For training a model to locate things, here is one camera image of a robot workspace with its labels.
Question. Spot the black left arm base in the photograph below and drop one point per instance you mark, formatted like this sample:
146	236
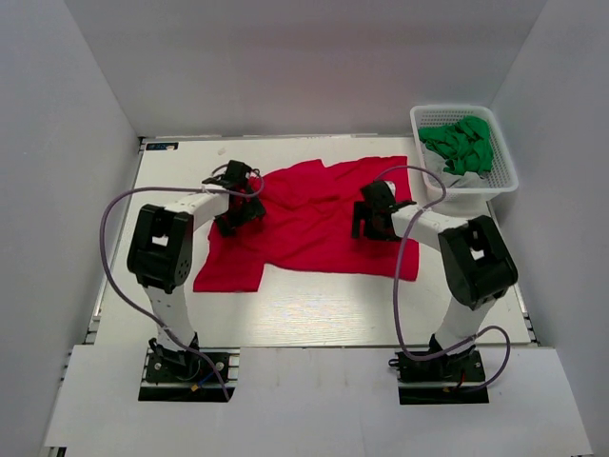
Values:
182	377

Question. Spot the grey t shirt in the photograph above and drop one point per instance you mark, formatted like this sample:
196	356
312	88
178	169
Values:
437	165

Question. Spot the green t shirt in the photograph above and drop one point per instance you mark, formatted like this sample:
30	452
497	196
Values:
464	145

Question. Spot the white plastic basket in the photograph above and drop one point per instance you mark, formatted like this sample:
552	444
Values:
501	179

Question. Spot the red t shirt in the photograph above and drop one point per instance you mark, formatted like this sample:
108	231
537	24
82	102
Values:
307	227

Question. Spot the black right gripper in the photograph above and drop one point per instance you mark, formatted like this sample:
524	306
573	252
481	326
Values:
363	212

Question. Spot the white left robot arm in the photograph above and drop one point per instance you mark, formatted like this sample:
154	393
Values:
161	249

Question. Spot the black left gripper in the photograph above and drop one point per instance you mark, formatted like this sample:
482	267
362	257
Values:
252	209

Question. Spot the blue table label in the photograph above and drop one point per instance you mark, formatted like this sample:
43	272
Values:
161	146

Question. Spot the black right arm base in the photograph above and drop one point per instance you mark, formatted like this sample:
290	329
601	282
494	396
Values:
450	380

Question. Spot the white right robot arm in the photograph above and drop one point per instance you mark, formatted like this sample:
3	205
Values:
476	263

